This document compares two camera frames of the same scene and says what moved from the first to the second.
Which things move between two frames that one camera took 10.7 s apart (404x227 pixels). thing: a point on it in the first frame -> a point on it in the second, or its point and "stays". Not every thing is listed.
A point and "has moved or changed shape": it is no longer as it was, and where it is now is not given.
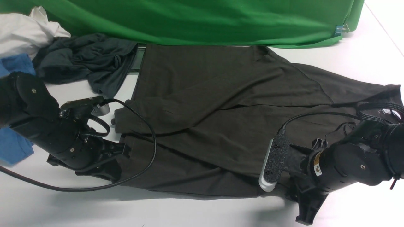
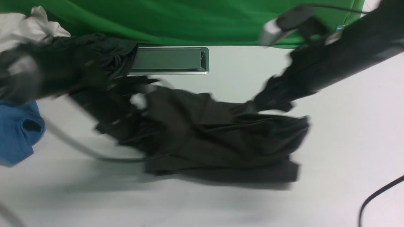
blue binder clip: x=340 y=29 stays
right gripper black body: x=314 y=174 -> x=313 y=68
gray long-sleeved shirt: x=202 y=118 has moved or changed shape
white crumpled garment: x=20 y=34 stays
